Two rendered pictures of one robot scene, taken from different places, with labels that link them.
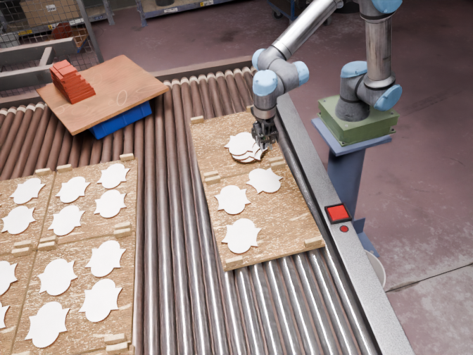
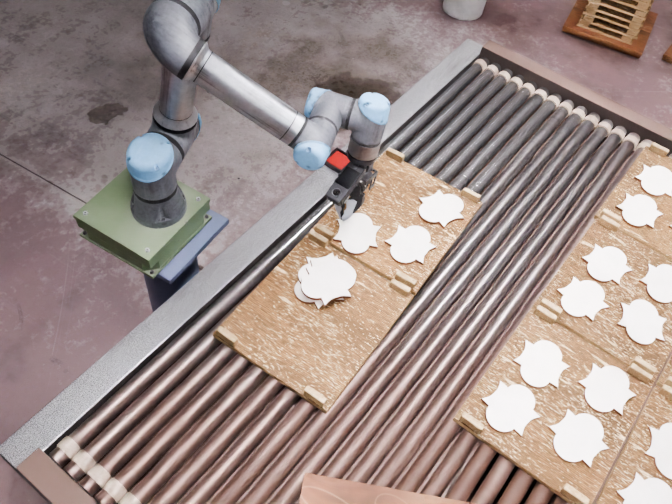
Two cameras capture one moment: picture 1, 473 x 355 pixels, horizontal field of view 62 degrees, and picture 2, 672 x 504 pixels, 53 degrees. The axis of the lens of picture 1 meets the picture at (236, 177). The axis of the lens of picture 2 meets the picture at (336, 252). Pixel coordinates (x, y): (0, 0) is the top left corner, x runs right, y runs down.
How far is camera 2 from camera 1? 221 cm
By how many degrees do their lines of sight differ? 79
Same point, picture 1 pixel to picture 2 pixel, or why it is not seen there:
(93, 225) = (576, 353)
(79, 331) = (636, 257)
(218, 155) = (357, 312)
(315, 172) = (293, 206)
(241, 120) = (262, 339)
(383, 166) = not seen: outside the picture
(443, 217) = (66, 274)
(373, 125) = not seen: hidden behind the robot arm
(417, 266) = not seen: hidden behind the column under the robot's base
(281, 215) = (386, 194)
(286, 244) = (413, 175)
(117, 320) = (599, 239)
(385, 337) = (422, 96)
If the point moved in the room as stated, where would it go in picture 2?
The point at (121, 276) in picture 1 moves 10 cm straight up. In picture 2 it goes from (576, 271) to (589, 249)
